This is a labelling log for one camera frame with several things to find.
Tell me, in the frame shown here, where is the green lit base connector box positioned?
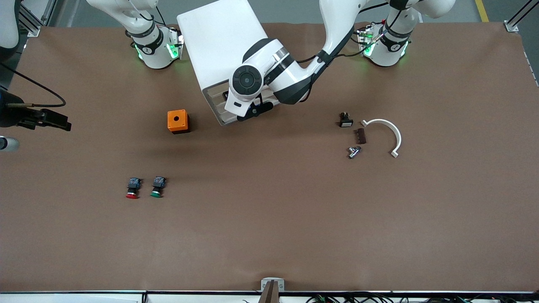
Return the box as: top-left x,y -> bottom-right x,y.
357,25 -> 375,57
168,27 -> 184,60

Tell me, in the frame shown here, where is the green mushroom push button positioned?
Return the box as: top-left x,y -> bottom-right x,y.
150,176 -> 167,198

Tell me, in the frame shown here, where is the aluminium frame post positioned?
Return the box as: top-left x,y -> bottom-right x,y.
503,0 -> 539,32
17,0 -> 57,37

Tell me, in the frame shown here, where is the white curved plastic bracket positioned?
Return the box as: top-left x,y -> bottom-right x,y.
361,119 -> 402,158

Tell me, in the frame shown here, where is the grey table edge bracket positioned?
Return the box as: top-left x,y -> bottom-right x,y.
258,277 -> 285,303

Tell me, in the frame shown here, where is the orange button enclosure box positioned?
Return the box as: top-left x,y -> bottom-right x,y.
167,109 -> 190,134

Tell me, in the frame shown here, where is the red mushroom push button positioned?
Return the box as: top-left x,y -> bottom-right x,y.
125,177 -> 142,199

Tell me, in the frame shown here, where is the black cable bundle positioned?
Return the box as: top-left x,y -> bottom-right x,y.
305,292 -> 476,303

